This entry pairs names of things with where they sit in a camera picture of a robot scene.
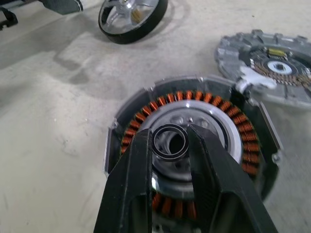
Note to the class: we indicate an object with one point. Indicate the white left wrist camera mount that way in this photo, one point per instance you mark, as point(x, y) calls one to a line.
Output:
point(63, 6)

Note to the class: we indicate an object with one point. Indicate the silver spoked rotor black rim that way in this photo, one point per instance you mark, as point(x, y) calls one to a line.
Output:
point(136, 38)

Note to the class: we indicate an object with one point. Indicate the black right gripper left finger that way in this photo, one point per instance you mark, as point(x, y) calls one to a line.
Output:
point(126, 184)

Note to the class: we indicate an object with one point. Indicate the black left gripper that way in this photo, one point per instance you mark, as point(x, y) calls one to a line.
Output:
point(9, 18)

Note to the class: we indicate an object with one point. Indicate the grey motor housing copper windings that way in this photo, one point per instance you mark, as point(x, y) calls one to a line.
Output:
point(243, 126)

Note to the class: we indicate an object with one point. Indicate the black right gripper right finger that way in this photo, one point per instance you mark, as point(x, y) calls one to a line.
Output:
point(218, 184)

